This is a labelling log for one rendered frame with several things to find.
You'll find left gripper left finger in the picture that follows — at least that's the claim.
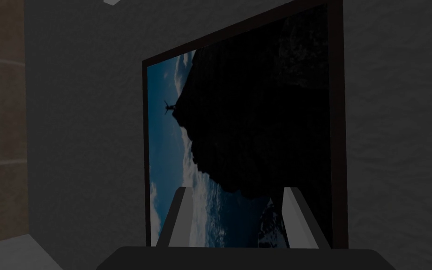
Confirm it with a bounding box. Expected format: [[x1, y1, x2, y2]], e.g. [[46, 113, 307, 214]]
[[156, 186, 194, 248]]

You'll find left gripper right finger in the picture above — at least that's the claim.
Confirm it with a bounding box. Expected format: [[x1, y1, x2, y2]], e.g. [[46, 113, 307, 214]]
[[282, 186, 332, 250]]

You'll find dark framed sea cliff picture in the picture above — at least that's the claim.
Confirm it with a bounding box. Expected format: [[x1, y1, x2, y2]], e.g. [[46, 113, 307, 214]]
[[142, 0, 350, 250]]

